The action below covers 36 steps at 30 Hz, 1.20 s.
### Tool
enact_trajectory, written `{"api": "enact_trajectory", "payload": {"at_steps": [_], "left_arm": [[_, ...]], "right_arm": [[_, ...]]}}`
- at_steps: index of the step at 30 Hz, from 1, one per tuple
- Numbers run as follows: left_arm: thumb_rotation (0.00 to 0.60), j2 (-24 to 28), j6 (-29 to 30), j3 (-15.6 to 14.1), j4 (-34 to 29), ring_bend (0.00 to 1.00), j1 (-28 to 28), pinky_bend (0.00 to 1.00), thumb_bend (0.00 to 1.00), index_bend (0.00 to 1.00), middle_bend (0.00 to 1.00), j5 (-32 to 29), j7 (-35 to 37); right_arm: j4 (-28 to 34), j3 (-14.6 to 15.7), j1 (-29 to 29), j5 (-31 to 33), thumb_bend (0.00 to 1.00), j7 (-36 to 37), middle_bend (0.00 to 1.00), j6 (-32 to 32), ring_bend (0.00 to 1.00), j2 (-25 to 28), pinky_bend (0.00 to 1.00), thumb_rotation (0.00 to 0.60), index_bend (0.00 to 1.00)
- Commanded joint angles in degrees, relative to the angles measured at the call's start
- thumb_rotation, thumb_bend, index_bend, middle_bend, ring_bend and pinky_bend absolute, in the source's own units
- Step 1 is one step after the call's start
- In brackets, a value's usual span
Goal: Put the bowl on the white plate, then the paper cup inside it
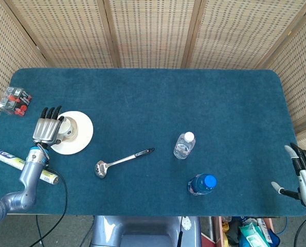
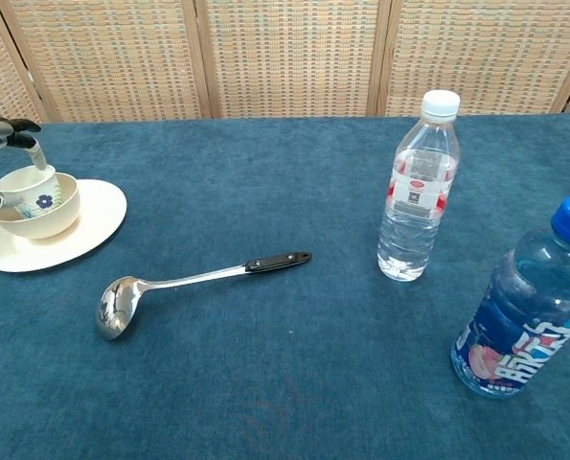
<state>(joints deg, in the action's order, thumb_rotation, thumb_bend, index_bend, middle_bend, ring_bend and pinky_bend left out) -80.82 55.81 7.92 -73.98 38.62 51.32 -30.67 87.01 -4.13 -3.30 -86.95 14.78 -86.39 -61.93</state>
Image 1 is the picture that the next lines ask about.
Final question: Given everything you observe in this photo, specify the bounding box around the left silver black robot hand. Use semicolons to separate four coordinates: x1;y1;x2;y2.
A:
31;105;65;146

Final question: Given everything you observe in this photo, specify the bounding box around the beige bowl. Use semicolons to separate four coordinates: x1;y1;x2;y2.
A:
55;116;79;143

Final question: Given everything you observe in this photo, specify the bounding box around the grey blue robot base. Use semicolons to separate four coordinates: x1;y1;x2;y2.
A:
91;215;202;247

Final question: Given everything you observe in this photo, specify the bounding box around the white round plate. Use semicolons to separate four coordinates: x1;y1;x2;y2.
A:
49;111;94;155

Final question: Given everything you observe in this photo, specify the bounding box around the black red printed box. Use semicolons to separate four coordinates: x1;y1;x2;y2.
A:
0;86;32;117

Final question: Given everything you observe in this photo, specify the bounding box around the white green tube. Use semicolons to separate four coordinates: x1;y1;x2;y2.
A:
0;148;59;185

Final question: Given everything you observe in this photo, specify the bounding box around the white tube box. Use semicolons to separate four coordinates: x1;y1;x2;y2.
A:
257;218;272;242

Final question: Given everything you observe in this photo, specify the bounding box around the blue pouch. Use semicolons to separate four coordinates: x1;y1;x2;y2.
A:
268;228;281;245

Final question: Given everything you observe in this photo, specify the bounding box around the teal wipes pack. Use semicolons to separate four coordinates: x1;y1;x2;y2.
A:
239;222;263;247

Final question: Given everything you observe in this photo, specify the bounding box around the red storage crate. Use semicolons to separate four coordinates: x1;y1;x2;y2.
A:
210;216;282;247

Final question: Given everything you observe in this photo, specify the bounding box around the blue drink bottle blue cap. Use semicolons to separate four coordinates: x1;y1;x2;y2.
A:
188;173;218;196

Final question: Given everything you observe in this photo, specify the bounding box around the blue felt table cloth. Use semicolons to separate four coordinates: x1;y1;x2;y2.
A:
0;68;306;217

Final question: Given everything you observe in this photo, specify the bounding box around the clear water bottle white cap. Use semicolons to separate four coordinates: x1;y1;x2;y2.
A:
173;131;196;160

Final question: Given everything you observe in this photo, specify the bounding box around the woven bamboo folding screen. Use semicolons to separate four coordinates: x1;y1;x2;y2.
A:
0;0;306;160

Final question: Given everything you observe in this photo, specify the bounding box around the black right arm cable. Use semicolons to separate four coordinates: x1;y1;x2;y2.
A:
291;215;306;247

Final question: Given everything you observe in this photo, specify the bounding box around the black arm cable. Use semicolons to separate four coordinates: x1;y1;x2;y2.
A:
26;167;68;247
291;215;306;247

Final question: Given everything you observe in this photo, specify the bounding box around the steel ladle black handle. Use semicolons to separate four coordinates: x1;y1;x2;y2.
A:
95;148;155;179

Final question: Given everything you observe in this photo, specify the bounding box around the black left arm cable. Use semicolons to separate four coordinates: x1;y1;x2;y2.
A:
26;167;68;247

